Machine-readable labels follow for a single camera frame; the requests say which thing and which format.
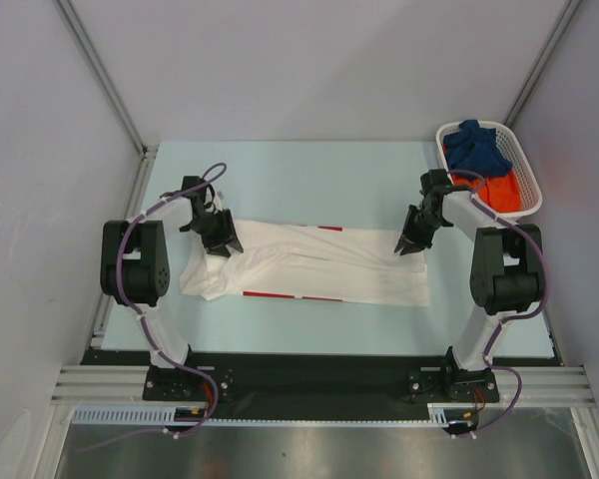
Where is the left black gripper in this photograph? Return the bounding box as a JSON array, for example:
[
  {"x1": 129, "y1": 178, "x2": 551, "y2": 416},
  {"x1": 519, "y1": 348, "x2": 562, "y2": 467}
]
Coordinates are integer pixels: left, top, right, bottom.
[{"x1": 185, "y1": 209, "x2": 243, "y2": 258}]

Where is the white t shirt red print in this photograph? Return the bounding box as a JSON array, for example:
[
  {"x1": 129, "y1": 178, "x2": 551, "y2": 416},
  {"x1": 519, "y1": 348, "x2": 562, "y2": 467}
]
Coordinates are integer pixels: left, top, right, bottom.
[{"x1": 179, "y1": 220, "x2": 430, "y2": 307}]

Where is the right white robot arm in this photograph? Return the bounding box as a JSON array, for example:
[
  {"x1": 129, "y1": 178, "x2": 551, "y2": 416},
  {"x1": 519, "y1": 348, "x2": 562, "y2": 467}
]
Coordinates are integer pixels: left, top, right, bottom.
[{"x1": 394, "y1": 169, "x2": 549, "y2": 403}]

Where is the orange t shirt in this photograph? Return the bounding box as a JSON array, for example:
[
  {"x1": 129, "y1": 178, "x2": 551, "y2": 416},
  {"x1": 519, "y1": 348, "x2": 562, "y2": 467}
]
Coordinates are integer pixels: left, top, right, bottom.
[{"x1": 451, "y1": 171, "x2": 522, "y2": 214}]

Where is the blue t shirt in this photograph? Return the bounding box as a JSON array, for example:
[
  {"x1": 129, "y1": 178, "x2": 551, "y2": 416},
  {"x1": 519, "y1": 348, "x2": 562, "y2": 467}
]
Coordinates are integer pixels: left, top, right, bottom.
[{"x1": 442, "y1": 120, "x2": 512, "y2": 178}]

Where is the white plastic basket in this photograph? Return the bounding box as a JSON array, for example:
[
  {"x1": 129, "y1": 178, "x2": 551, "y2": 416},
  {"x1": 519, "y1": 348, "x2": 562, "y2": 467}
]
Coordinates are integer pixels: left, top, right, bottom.
[{"x1": 435, "y1": 120, "x2": 543, "y2": 220}]

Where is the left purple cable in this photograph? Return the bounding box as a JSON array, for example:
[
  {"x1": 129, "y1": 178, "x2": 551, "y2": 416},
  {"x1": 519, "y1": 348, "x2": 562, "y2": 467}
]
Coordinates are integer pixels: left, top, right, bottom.
[{"x1": 74, "y1": 162, "x2": 228, "y2": 453}]

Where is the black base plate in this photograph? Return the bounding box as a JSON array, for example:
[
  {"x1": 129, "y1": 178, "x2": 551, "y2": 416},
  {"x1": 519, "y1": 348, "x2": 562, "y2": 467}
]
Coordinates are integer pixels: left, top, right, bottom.
[{"x1": 80, "y1": 349, "x2": 559, "y2": 422}]

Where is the left white cable duct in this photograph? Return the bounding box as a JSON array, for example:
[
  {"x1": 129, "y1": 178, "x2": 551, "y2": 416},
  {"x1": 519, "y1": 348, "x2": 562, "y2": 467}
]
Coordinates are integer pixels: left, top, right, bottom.
[{"x1": 72, "y1": 403, "x2": 209, "y2": 427}]

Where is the white cable duct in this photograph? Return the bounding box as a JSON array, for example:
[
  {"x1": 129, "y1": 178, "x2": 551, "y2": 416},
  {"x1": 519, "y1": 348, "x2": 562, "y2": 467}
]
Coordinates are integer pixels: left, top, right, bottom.
[
  {"x1": 72, "y1": 403, "x2": 209, "y2": 427},
  {"x1": 427, "y1": 403, "x2": 479, "y2": 428}
]

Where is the right white cable duct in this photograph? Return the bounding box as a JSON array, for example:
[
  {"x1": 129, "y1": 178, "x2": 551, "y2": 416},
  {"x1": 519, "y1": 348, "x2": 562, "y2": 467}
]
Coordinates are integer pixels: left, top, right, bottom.
[{"x1": 427, "y1": 403, "x2": 479, "y2": 428}]

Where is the aluminium front rail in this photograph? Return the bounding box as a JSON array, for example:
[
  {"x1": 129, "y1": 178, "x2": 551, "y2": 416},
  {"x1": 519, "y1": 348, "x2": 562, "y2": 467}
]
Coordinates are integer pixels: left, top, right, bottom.
[{"x1": 51, "y1": 365, "x2": 596, "y2": 408}]

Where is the left aluminium frame post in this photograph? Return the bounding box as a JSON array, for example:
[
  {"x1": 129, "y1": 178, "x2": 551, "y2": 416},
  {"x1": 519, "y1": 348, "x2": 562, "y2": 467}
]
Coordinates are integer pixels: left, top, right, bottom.
[{"x1": 52, "y1": 0, "x2": 147, "y2": 158}]

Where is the aluminium frame post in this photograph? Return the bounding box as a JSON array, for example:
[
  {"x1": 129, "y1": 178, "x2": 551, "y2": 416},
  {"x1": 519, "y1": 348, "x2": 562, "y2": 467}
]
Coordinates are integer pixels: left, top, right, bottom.
[
  {"x1": 52, "y1": 0, "x2": 147, "y2": 158},
  {"x1": 503, "y1": 0, "x2": 585, "y2": 129}
]

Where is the right aluminium frame post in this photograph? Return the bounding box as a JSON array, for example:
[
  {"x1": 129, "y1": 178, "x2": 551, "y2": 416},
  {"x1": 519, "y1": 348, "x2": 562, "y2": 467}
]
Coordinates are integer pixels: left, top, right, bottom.
[{"x1": 503, "y1": 0, "x2": 585, "y2": 129}]

